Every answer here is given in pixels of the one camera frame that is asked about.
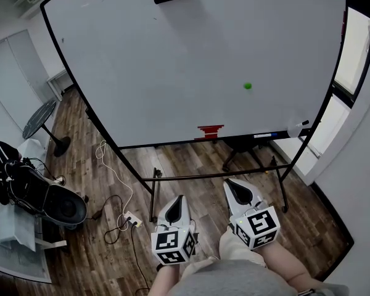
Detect person's right forearm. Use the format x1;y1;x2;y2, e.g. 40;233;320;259
256;240;317;292

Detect black whiteboard stand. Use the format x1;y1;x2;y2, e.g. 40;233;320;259
84;106;312;223

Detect white power strip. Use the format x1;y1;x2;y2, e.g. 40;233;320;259
123;211;143;228

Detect black framed window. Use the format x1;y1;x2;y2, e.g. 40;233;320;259
308;0;370;158

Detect red magnetic holder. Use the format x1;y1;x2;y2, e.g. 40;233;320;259
194;124;225;141

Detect white cable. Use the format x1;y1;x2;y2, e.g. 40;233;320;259
94;139;134;231

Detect person's left forearm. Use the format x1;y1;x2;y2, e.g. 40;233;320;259
147;262;186;296

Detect black power cable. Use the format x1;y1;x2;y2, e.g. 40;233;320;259
91;194;151;296

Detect black round device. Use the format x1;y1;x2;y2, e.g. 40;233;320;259
6;157;88;228

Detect black office chair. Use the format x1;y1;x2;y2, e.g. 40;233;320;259
221;137;279;173

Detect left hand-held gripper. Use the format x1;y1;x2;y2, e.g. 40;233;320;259
150;194;199;266

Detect black round side table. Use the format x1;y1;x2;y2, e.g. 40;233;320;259
22;99;72;158

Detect person's beige trousers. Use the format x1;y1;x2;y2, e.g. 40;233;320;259
179;226;268;279

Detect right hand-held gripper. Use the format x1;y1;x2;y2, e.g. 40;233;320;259
223;178;281;251

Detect large white whiteboard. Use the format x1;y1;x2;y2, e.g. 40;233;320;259
39;0;350;150

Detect person's grey shirt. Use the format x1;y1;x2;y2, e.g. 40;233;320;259
168;259;350;296

